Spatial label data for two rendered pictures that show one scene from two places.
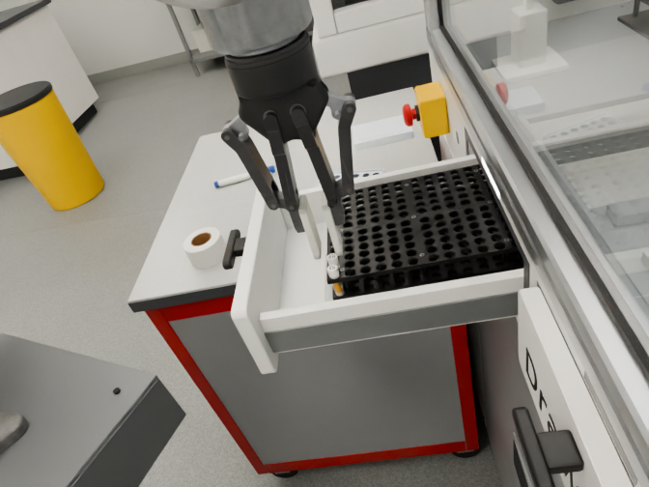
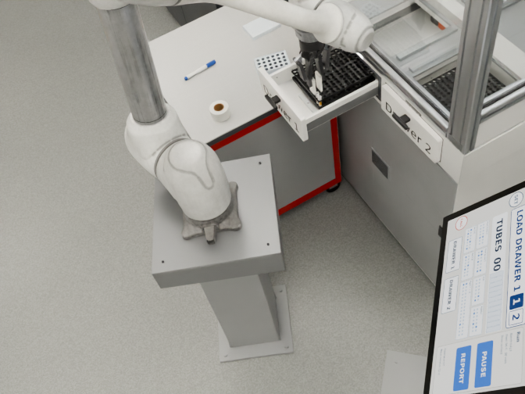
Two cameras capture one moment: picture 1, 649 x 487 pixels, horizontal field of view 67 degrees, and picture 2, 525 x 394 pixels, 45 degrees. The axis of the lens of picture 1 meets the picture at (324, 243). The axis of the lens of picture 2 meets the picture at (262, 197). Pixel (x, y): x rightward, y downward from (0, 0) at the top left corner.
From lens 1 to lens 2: 164 cm
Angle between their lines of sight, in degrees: 26
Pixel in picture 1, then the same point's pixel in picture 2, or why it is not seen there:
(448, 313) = (358, 100)
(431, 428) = (320, 176)
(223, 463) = not seen: hidden behind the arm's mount
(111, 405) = (262, 166)
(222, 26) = (311, 37)
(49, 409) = (237, 177)
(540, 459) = (401, 121)
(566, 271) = (396, 77)
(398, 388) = (307, 157)
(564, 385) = (401, 104)
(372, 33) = not seen: outside the picture
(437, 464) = (320, 200)
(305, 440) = not seen: hidden behind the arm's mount
